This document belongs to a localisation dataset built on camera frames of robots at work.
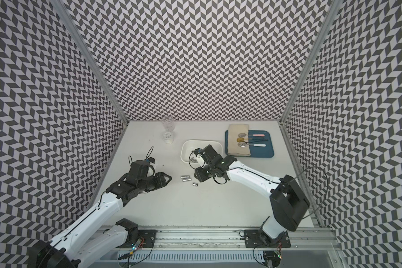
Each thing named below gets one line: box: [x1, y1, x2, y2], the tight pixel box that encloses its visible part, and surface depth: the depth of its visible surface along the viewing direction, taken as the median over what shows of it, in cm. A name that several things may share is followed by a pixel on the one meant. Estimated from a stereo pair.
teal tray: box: [225, 129, 275, 159], surface depth 107 cm
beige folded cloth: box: [227, 123, 251, 157], surface depth 110 cm
